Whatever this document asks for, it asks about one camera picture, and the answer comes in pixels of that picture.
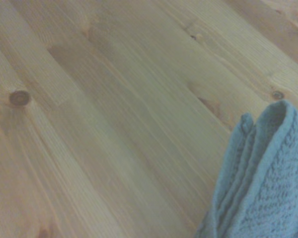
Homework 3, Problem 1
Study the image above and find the small terry cloth towel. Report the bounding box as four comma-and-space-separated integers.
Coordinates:
194, 99, 298, 238

